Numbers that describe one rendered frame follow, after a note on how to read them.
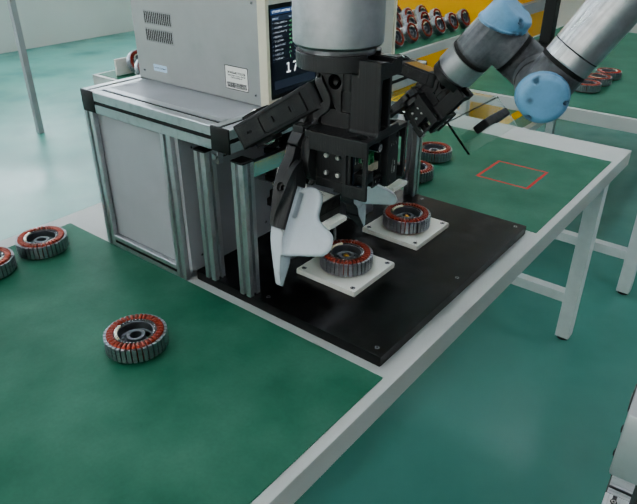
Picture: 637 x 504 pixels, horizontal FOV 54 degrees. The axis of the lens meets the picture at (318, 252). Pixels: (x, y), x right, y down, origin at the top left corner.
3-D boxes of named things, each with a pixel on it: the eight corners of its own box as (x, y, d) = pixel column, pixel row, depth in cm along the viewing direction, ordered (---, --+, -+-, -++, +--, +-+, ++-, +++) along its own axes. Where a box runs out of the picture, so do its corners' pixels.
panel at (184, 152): (369, 178, 178) (373, 71, 163) (193, 272, 133) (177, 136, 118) (365, 177, 178) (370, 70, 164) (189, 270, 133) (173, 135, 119)
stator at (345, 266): (383, 264, 133) (384, 249, 131) (348, 285, 126) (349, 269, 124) (343, 247, 140) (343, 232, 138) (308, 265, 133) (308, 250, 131)
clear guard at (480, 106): (517, 126, 144) (521, 100, 141) (469, 155, 127) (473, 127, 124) (396, 101, 161) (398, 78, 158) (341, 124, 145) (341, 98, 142)
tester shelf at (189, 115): (425, 79, 156) (427, 60, 153) (229, 155, 109) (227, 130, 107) (291, 55, 179) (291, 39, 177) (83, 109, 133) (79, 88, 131)
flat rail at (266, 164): (419, 105, 156) (420, 93, 155) (245, 181, 114) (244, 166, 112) (415, 104, 157) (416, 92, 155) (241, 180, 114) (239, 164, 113)
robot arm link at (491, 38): (534, 35, 99) (495, -1, 98) (485, 82, 107) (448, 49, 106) (540, 18, 104) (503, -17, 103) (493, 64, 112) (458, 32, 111)
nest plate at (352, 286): (394, 267, 134) (394, 262, 134) (353, 297, 124) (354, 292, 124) (338, 246, 143) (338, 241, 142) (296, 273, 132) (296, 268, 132)
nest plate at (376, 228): (448, 227, 151) (449, 222, 150) (416, 250, 141) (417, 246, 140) (395, 210, 159) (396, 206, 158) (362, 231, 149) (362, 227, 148)
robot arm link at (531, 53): (544, 123, 103) (495, 80, 102) (539, 104, 113) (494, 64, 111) (582, 87, 99) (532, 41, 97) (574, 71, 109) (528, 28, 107)
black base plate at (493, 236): (525, 233, 153) (526, 225, 151) (379, 367, 109) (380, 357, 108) (366, 186, 178) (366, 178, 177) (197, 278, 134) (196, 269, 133)
